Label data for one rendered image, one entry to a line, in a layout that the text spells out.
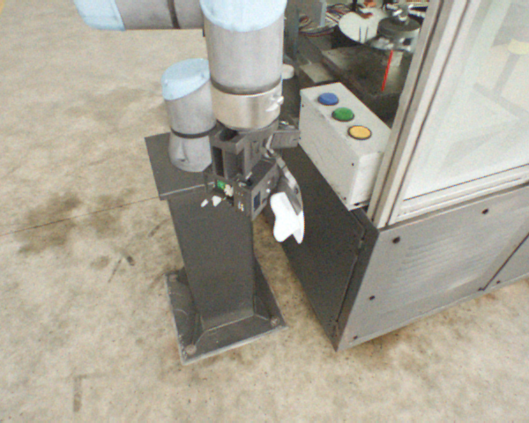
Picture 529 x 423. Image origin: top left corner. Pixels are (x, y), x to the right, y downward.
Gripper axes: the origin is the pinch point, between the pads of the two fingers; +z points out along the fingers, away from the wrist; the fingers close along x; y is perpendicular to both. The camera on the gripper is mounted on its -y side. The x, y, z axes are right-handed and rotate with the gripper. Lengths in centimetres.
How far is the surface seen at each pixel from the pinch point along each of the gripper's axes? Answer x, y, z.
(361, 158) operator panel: 8.0, -25.0, 1.6
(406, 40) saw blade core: 3, -71, -4
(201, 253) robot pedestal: -28, -14, 43
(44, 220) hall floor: -134, -17, 91
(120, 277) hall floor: -77, -12, 91
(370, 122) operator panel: 5.6, -37.5, 1.2
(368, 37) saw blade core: -7, -68, -4
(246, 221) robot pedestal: -19.1, -24.8, 34.9
